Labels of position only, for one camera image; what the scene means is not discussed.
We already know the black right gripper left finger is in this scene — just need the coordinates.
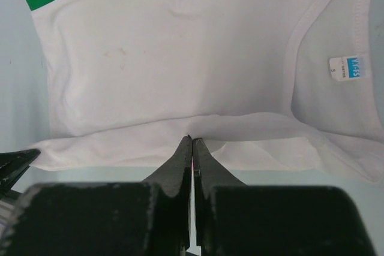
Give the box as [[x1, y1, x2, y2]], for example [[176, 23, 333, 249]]
[[1, 136, 192, 255]]

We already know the white t shirt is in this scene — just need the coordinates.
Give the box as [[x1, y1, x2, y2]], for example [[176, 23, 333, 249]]
[[32, 0, 383, 182]]

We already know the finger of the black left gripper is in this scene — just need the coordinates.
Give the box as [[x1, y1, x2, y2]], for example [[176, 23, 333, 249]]
[[1, 149, 41, 193]]

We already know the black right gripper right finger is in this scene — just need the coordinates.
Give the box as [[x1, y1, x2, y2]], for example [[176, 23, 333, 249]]
[[192, 138, 376, 255]]

